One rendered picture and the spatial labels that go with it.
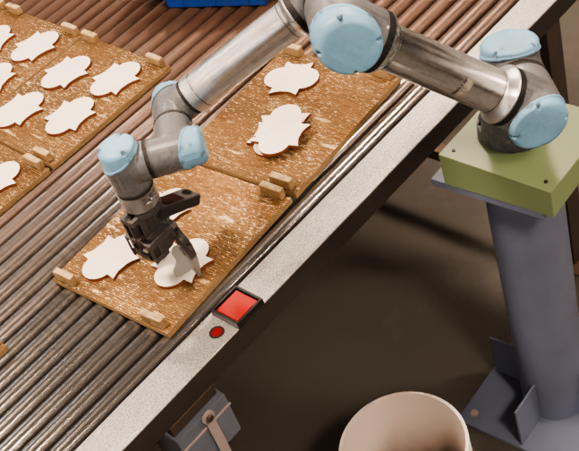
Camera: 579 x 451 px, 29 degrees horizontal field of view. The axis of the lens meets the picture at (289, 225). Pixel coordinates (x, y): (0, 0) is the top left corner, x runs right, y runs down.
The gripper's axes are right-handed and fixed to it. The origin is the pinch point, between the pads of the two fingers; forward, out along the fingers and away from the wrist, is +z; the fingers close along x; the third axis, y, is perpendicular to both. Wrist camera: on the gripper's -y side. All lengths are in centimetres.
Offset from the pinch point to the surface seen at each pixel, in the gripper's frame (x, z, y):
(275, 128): -5.9, -1.0, -39.8
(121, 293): -7.3, 0.7, 11.9
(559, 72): 26, 26, -107
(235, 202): -1.4, 1.2, -19.1
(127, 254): -13.0, 0.1, 3.6
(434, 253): -13, 97, -89
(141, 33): -72, 6, -61
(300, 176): 7.1, 1.3, -31.4
